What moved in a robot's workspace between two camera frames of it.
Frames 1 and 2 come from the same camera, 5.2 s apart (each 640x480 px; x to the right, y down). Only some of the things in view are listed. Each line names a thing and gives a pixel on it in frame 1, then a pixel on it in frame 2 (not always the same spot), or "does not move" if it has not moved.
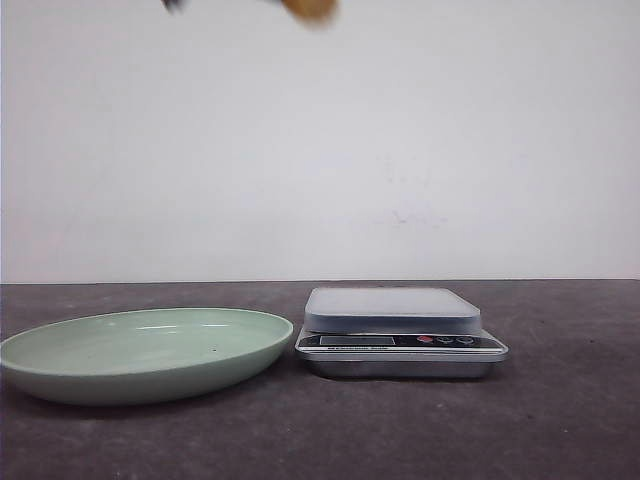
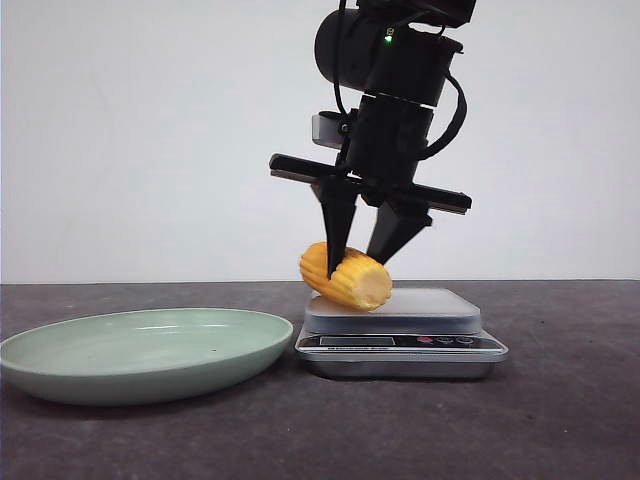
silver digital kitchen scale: (395, 333) does not move
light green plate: (140, 357) does not move
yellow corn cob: (312, 14) to (358, 279)
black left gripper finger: (173, 6) to (387, 139)
